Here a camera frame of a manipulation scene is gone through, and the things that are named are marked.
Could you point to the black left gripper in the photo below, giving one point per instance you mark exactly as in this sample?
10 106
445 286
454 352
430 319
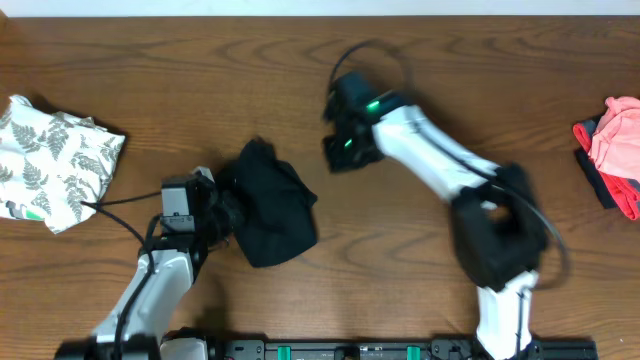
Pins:
235 216

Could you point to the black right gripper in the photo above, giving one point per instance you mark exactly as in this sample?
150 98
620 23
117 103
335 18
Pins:
339 161

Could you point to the black t-shirt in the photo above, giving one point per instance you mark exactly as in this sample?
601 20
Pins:
279 223

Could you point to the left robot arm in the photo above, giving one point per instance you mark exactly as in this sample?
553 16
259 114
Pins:
196 216

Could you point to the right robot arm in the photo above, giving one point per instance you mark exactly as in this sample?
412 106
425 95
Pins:
498 236

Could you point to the white fern-print fabric bag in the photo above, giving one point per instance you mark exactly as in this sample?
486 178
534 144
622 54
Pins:
53 165

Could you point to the pink garment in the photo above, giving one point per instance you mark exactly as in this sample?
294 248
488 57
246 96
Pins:
615 142

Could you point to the red garment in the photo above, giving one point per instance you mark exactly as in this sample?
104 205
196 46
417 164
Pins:
611 191

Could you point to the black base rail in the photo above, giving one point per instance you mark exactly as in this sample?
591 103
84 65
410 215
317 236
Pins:
320 350

